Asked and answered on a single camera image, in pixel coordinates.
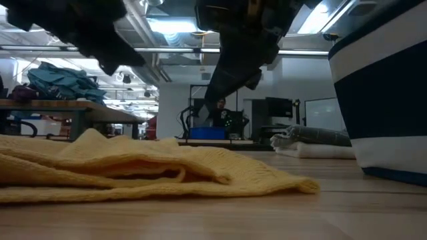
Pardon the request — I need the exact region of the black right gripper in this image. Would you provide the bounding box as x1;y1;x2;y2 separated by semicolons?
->
195;0;303;105

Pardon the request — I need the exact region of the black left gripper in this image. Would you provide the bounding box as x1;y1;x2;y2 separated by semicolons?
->
68;19;147;77

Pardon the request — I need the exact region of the grey checked towel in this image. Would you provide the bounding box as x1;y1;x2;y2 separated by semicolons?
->
269;125;353;148

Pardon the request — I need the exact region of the white checked towel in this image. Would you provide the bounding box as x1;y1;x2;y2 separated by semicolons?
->
274;141;356;160

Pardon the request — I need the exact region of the mustard yellow towel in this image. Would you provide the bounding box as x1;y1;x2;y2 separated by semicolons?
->
0;128;321;204

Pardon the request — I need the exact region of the blue fabric bin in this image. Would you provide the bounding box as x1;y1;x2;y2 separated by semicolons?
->
328;0;427;187

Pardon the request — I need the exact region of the person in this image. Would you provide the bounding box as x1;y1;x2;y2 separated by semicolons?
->
208;97;234;129

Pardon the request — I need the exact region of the black computer monitor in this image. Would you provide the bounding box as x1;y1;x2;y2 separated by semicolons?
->
265;97;294;118

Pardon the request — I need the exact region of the teal bag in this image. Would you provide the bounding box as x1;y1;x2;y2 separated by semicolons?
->
26;61;107;105

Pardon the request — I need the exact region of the blue box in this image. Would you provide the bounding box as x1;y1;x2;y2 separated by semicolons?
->
189;126;228;140

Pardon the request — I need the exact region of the ceiling light strip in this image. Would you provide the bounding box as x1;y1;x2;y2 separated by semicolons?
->
0;45;330;57

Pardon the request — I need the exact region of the wooden workbench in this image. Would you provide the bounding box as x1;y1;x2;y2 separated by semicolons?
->
0;99;147;141

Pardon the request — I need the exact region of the red object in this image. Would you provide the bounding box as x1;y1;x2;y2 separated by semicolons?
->
145;115;157;140

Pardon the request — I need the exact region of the whiteboard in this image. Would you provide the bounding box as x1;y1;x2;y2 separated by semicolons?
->
304;97;347;133

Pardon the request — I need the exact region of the maroon bag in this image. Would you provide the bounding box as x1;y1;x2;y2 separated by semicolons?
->
10;84;39;103

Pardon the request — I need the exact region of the white storage box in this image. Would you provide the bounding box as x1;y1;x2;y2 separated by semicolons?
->
19;118;64;137

